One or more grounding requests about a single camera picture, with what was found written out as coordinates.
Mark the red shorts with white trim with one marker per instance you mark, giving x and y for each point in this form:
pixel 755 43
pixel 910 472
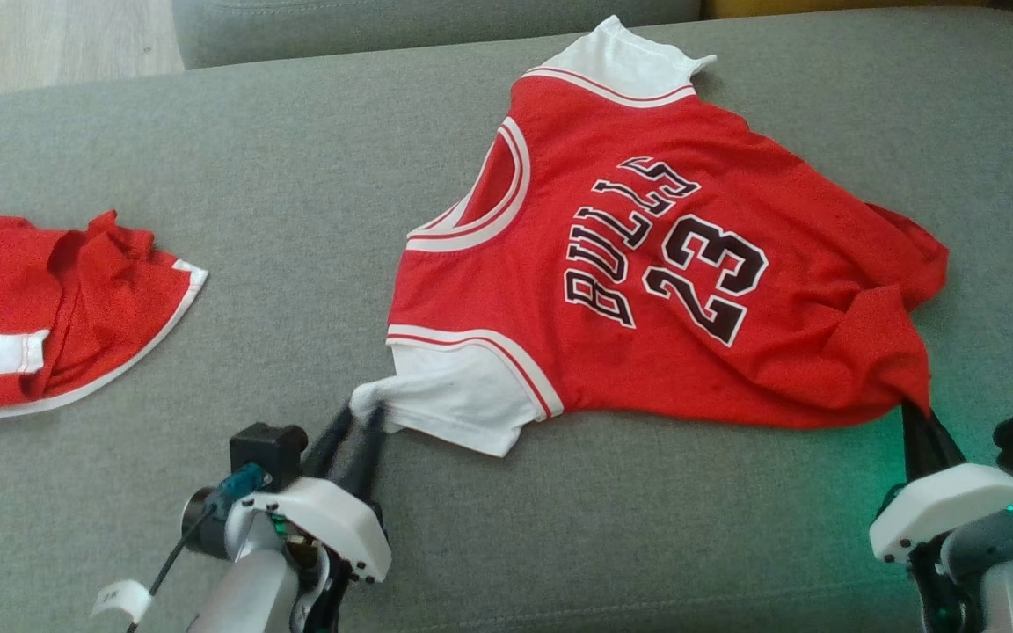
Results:
pixel 93 299

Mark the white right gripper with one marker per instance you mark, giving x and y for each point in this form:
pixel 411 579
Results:
pixel 937 510

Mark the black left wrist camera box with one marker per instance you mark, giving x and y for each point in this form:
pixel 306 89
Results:
pixel 265 448

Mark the light grey sofa back cushion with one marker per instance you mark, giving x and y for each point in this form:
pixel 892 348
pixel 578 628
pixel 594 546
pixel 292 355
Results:
pixel 383 31

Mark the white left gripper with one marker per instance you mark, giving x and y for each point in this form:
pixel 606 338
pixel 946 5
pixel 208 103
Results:
pixel 339 519

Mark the red Bulls 23 jersey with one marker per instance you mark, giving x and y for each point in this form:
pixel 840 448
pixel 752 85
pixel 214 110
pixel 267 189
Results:
pixel 735 369

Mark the grey fabric sofa seat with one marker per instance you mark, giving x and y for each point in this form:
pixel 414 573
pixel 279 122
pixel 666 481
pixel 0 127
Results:
pixel 295 176

